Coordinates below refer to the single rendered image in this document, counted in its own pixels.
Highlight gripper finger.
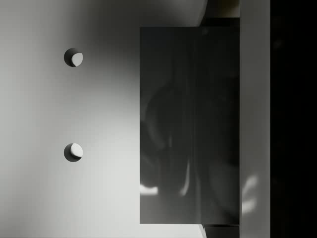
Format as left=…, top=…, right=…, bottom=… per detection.
left=200, top=224, right=240, bottom=238
left=200, top=0, right=240, bottom=28

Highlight grey cube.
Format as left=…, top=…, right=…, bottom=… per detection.
left=140, top=26, right=240, bottom=225

